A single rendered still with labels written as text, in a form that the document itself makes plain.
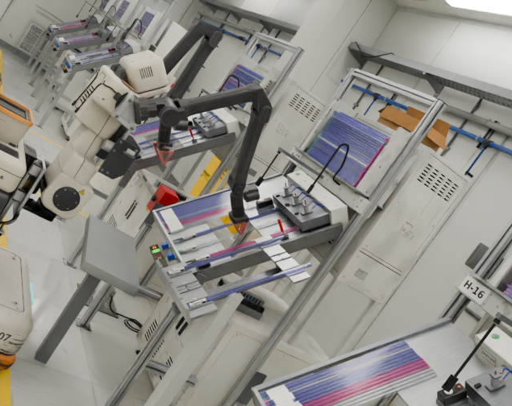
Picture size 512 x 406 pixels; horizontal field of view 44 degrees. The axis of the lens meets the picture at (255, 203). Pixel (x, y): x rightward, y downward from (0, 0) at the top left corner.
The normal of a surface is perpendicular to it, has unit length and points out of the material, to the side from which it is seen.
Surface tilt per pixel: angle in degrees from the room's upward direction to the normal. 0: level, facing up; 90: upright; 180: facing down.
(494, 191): 90
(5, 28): 90
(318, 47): 90
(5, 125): 92
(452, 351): 45
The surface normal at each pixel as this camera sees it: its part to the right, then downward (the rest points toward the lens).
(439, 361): -0.13, -0.89
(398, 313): -0.75, -0.44
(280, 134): 0.35, 0.36
